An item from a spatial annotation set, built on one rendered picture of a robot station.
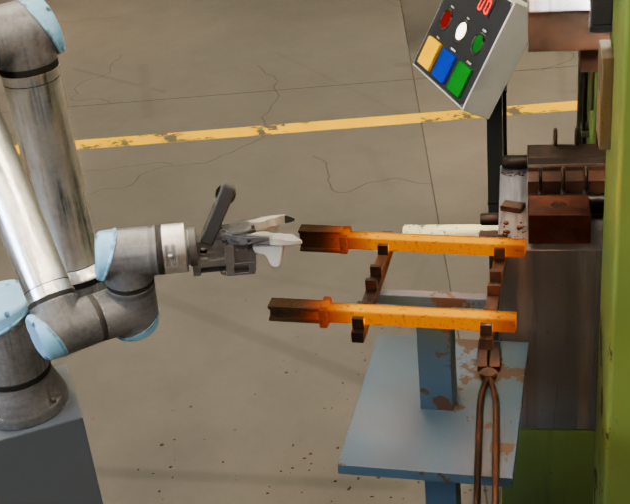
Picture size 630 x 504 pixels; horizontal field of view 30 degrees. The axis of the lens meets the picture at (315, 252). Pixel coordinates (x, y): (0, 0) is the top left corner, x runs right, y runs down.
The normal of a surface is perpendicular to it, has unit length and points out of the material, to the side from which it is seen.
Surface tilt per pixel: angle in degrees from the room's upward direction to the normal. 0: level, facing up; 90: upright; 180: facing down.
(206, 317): 0
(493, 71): 90
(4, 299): 5
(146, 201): 0
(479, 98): 90
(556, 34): 90
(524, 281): 90
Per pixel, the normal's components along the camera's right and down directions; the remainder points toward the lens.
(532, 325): -0.15, 0.51
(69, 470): 0.33, 0.44
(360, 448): -0.09, -0.86
